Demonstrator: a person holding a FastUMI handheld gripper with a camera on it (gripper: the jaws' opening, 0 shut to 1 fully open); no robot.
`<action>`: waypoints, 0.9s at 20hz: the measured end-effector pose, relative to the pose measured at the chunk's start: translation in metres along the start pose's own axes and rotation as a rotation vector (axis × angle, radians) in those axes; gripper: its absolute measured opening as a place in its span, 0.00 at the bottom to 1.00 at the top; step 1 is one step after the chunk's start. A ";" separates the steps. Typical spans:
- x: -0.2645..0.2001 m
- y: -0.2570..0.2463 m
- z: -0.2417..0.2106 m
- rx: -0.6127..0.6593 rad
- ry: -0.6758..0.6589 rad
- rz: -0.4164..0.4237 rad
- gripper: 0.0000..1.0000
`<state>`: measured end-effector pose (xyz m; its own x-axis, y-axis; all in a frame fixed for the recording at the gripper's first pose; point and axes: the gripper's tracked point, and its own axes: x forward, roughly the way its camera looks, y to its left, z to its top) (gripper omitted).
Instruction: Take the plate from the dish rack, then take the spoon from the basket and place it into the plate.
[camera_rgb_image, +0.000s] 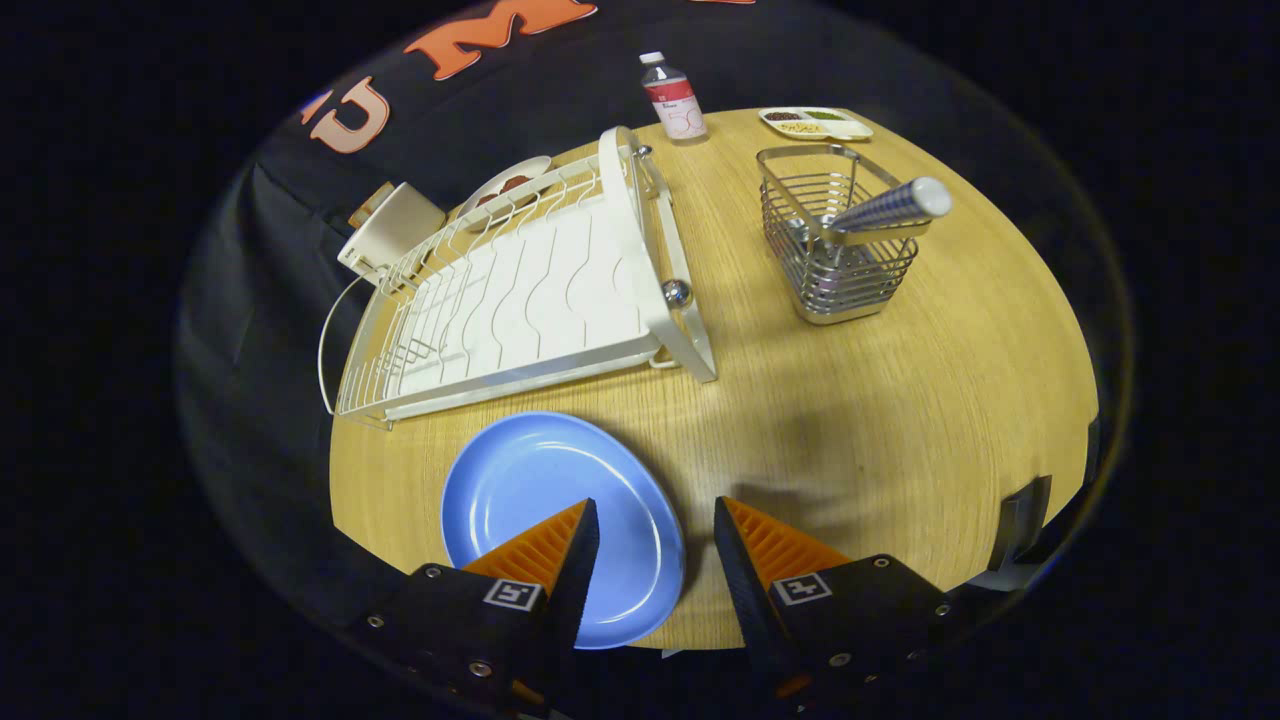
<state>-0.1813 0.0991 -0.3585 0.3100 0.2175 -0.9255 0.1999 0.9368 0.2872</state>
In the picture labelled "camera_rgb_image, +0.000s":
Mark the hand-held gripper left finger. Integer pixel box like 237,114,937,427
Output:
345,497,601,719

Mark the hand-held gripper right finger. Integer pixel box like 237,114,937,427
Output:
713,494,959,703

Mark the blue plate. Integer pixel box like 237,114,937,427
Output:
441,411,687,651

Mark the white dish rack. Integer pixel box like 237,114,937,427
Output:
335,126,718,431

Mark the metal wire basket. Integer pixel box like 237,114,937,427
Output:
756,145,919,326

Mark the silver spoon ribbed handle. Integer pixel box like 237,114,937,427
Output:
800,177,953,251

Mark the beige plate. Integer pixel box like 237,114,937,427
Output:
455,155,553,223

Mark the white divided dish of beans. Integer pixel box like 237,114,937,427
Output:
758,107,874,141

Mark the white toaster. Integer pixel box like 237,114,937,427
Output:
337,182,447,286

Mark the brown toast slice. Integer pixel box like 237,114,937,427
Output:
348,182,397,229

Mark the clear bottle red label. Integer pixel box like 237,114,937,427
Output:
640,52,709,146

